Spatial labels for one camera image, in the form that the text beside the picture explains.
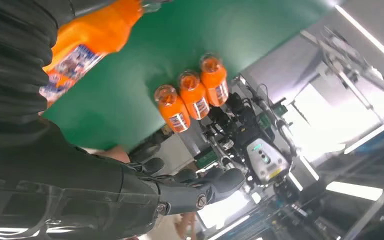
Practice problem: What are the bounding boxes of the black background humanoid robot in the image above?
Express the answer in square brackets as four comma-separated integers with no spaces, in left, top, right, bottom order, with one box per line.
[196,82,301,205]

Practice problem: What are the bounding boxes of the person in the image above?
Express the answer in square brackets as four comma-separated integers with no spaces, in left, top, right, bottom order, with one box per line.
[89,145,132,164]

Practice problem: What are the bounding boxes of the white metal frame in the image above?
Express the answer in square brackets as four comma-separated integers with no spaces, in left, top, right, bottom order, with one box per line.
[299,26,384,110]

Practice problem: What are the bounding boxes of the green table mat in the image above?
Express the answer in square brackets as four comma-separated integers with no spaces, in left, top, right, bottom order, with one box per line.
[42,0,333,153]

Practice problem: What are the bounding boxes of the white wall light strip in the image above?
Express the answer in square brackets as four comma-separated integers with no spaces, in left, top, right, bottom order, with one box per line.
[333,4,384,72]

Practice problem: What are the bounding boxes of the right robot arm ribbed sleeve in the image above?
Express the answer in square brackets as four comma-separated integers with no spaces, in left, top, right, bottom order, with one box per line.
[0,0,113,122]

